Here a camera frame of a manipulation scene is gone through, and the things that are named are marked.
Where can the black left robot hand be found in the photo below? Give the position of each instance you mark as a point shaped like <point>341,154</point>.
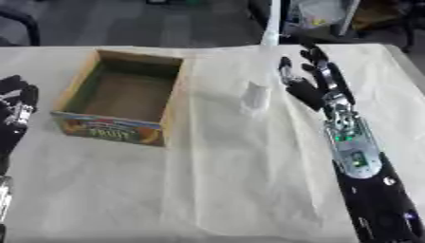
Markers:
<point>14,98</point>

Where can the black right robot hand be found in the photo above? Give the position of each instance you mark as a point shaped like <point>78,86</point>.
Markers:
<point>310,91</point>

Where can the black chair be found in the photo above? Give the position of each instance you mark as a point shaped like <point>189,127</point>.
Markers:
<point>27,25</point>

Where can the clear plastic bottle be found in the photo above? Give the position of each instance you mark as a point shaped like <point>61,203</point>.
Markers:
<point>256,98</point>

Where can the clear plastic bag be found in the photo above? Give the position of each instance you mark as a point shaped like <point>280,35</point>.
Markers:
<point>318,14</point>

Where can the tan cardboard box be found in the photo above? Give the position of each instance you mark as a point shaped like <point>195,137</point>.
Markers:
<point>124,95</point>

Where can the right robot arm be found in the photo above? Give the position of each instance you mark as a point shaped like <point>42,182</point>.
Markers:
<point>359,158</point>

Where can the brown cardboard box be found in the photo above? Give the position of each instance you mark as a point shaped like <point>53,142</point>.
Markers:
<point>379,14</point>

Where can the white pole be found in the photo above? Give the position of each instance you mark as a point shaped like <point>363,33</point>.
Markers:
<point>271,25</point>

